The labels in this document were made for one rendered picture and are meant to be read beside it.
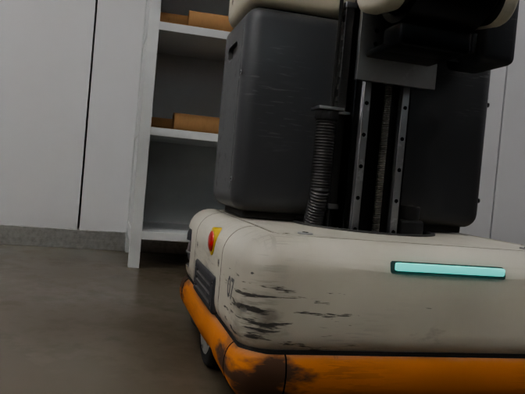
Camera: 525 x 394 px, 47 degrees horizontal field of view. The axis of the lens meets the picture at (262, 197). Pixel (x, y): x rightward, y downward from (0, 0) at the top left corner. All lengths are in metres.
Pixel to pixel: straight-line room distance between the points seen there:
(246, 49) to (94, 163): 1.59
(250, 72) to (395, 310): 0.53
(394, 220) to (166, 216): 1.63
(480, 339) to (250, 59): 0.64
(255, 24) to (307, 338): 0.61
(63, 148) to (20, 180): 0.22
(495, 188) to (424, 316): 2.38
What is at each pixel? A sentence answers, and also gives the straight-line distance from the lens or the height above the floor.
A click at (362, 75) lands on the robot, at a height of 0.56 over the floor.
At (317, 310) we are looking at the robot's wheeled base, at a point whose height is 0.18.
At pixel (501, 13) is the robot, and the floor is 0.66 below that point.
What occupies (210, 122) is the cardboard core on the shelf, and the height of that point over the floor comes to 0.57.
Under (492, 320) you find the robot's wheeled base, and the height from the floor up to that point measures 0.18.
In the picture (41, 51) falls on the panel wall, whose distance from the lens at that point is 2.74.
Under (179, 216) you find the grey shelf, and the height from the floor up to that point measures 0.17.
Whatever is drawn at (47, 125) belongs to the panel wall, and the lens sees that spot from 2.70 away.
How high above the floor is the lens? 0.36
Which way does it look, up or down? 2 degrees down
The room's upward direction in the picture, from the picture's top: 5 degrees clockwise
